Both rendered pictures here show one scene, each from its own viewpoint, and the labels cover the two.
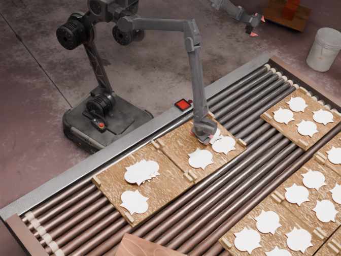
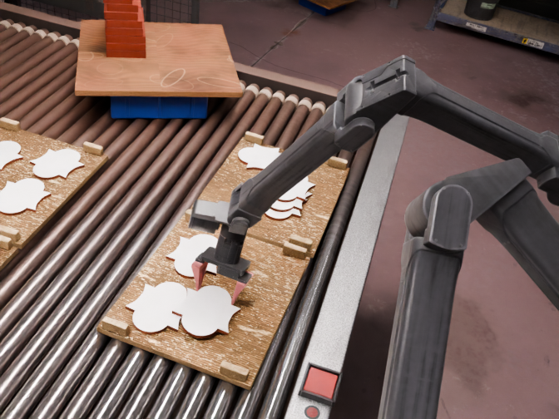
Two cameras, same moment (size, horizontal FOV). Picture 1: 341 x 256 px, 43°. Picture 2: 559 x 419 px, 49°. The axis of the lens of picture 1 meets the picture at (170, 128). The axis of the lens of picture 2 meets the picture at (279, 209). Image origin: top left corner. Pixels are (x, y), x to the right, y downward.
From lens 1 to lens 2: 266 cm
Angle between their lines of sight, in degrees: 89
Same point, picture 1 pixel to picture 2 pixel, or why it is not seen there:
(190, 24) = (393, 69)
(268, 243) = (16, 172)
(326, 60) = not seen: outside the picture
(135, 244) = (221, 86)
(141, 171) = not seen: hidden behind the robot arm
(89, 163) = (373, 193)
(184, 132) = (264, 300)
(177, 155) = (247, 247)
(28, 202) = (390, 131)
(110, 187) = not seen: hidden behind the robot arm
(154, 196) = (240, 174)
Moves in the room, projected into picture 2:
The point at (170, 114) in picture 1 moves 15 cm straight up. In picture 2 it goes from (328, 345) to (341, 299)
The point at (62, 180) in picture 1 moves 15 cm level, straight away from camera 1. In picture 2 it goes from (382, 162) to (421, 186)
